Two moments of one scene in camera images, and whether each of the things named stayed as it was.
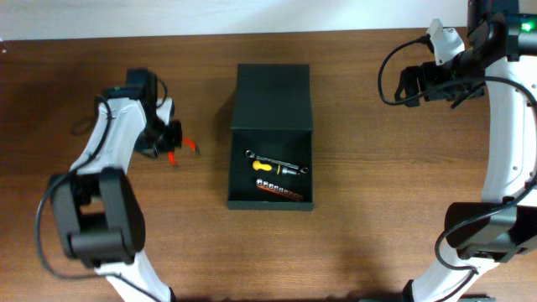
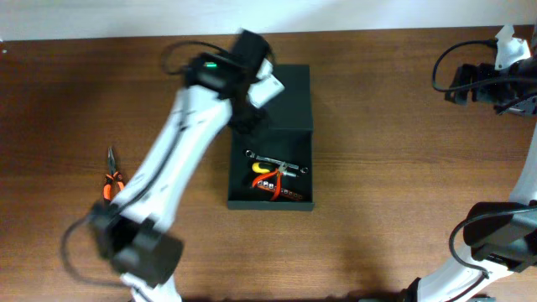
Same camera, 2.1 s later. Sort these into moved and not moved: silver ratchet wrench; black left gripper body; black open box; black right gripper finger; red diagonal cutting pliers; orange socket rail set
Moved: red diagonal cutting pliers; black right gripper finger; black left gripper body
Not moved: black open box; orange socket rail set; silver ratchet wrench
